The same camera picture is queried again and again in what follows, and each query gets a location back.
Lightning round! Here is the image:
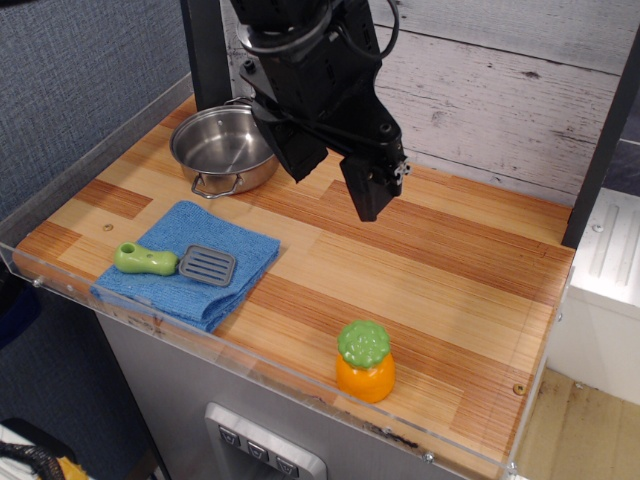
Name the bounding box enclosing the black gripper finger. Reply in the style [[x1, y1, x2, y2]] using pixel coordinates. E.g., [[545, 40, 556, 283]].
[[254, 112, 328, 182], [340, 154, 401, 222]]

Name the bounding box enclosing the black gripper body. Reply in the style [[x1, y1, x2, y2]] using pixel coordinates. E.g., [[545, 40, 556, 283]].
[[241, 29, 407, 185]]

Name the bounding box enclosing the stainless steel pot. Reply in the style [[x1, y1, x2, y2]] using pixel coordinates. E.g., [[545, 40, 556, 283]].
[[170, 97, 280, 200]]

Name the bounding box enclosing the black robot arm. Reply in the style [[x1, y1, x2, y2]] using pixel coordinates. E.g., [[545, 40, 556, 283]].
[[232, 1, 410, 222]]

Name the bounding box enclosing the orange pineapple salt shaker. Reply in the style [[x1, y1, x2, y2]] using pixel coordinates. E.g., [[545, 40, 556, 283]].
[[336, 320, 396, 403]]

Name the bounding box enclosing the blue folded cloth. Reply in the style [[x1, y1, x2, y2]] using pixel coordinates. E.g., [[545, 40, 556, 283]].
[[91, 201, 280, 333]]

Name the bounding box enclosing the white box with metal plate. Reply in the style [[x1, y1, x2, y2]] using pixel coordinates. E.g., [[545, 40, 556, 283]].
[[547, 188, 639, 404]]

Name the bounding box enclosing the grey cabinet with dispenser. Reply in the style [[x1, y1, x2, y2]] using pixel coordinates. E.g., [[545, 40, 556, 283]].
[[97, 312, 451, 480]]

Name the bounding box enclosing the yellow black object bottom left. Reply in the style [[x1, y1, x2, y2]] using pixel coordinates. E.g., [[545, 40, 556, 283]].
[[1, 418, 90, 479]]

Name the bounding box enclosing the dark vertical post left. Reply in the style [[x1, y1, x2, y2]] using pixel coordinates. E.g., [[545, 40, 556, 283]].
[[180, 0, 232, 111]]

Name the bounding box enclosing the dark vertical post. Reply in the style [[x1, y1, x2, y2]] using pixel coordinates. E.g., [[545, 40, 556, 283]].
[[562, 31, 639, 249], [180, 0, 232, 111]]

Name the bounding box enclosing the green handled grey spatula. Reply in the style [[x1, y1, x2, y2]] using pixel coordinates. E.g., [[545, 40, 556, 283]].
[[114, 242, 236, 287]]

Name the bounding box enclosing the dark vertical post right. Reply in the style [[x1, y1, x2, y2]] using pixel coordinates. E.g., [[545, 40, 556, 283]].
[[562, 31, 639, 249]]

